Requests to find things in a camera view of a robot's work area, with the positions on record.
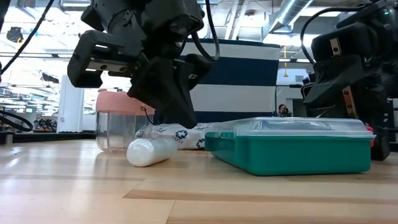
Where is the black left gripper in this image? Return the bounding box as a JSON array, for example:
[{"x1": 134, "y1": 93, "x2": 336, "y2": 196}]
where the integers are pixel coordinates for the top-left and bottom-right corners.
[{"x1": 67, "y1": 29, "x2": 198, "y2": 129}]

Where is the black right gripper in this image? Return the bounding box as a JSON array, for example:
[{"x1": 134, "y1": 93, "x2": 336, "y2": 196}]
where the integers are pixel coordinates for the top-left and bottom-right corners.
[{"x1": 303, "y1": 12, "x2": 398, "y2": 161}]

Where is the white printed medical pouch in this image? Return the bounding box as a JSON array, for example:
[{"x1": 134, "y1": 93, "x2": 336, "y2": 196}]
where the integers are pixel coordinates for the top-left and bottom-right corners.
[{"x1": 135, "y1": 121, "x2": 218, "y2": 151}]

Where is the clear jar with pink lid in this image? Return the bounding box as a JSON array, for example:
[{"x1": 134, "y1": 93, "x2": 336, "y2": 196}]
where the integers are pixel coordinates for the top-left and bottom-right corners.
[{"x1": 95, "y1": 88, "x2": 156, "y2": 153}]

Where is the white plastic bottle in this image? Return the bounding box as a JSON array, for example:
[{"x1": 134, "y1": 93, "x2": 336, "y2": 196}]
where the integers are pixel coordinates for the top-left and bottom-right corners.
[{"x1": 126, "y1": 138, "x2": 178, "y2": 168}]

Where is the green case with clear lid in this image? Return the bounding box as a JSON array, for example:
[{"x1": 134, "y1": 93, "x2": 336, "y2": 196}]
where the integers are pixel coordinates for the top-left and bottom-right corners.
[{"x1": 204, "y1": 116, "x2": 376, "y2": 177}]

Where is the navy white striped fabric basket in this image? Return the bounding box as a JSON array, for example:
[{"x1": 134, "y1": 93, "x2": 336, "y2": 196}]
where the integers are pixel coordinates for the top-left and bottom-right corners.
[{"x1": 178, "y1": 37, "x2": 282, "y2": 124}]

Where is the yellow hanging pendant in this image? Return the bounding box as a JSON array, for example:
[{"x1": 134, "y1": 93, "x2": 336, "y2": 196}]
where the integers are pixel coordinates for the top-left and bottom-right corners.
[{"x1": 282, "y1": 45, "x2": 289, "y2": 78}]

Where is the person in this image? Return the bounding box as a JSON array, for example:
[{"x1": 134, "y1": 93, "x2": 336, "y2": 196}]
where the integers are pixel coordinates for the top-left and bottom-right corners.
[{"x1": 277, "y1": 103, "x2": 293, "y2": 118}]

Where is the white cabinet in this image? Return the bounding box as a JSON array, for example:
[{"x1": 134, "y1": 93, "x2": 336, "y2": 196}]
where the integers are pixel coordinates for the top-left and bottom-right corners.
[{"x1": 82, "y1": 114, "x2": 97, "y2": 131}]

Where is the white pillar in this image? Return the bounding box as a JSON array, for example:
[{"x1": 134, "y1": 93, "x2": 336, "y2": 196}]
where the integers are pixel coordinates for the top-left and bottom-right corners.
[{"x1": 57, "y1": 73, "x2": 86, "y2": 134}]

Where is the black ceiling spotlight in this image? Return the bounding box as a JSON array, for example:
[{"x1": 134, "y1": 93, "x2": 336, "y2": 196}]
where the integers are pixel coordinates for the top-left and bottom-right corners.
[{"x1": 6, "y1": 26, "x2": 24, "y2": 44}]

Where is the black cable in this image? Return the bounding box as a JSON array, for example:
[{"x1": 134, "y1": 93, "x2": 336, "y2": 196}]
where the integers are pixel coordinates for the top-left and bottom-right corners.
[
  {"x1": 0, "y1": 0, "x2": 55, "y2": 75},
  {"x1": 0, "y1": 110, "x2": 34, "y2": 133},
  {"x1": 299, "y1": 5, "x2": 377, "y2": 66},
  {"x1": 190, "y1": 0, "x2": 220, "y2": 62}
]

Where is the black metal frame stand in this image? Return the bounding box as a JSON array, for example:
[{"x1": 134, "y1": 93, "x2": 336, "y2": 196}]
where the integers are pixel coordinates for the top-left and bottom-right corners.
[{"x1": 274, "y1": 83, "x2": 312, "y2": 118}]

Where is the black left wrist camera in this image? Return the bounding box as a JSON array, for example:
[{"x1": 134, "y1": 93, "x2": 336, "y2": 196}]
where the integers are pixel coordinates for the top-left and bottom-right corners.
[{"x1": 141, "y1": 0, "x2": 206, "y2": 43}]

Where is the silver ventilation duct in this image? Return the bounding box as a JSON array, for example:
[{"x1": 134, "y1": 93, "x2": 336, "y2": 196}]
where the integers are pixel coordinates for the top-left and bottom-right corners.
[{"x1": 269, "y1": 0, "x2": 314, "y2": 33}]

